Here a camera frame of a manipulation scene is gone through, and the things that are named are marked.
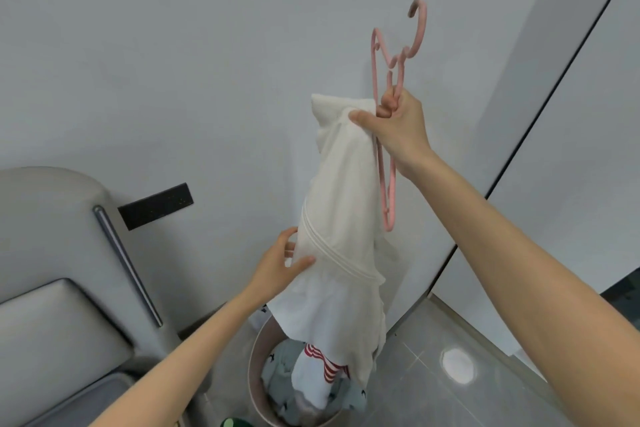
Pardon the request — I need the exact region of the person's left hand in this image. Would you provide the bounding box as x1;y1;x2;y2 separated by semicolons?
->
243;227;316;311

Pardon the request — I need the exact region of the person's right hand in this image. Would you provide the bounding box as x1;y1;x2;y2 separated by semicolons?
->
348;88;435;180

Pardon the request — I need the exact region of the pink plastic clothes hanger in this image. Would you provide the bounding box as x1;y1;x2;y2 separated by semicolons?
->
370;0;428;232

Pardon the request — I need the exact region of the person's left forearm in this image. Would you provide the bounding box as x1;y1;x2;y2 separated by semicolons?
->
89;290;262;427

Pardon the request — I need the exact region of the person's right forearm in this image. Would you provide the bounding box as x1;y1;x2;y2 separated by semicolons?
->
403;148;640;427

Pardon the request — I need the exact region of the white red striped garment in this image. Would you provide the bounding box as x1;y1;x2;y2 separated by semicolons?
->
292;343;351;410

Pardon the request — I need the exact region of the grey bird print garment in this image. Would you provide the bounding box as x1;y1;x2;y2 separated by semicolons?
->
263;340;368;422

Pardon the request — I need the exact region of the round beige laundry basket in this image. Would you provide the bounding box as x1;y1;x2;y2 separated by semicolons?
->
248;320;357;427

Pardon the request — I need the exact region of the grey sliding door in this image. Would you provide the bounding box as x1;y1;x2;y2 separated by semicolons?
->
431;0;640;357

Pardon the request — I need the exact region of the grey armchair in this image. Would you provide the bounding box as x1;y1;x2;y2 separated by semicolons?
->
0;166;213;427

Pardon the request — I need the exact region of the black wall socket panel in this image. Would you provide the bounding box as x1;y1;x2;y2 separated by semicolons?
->
118;183;195;232

